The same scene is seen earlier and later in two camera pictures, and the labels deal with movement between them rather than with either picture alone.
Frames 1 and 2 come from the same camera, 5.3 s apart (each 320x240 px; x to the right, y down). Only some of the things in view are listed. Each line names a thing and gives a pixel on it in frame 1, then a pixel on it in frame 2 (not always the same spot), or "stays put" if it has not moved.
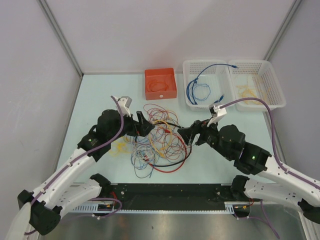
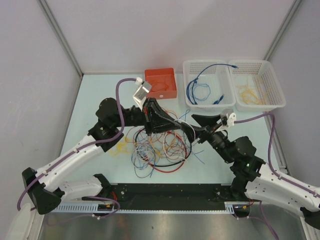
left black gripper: x=141 y=128 -> x=155 y=119
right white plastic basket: x=255 y=78 stays put
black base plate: x=151 y=197 stays put
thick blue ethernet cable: x=194 y=81 stays put
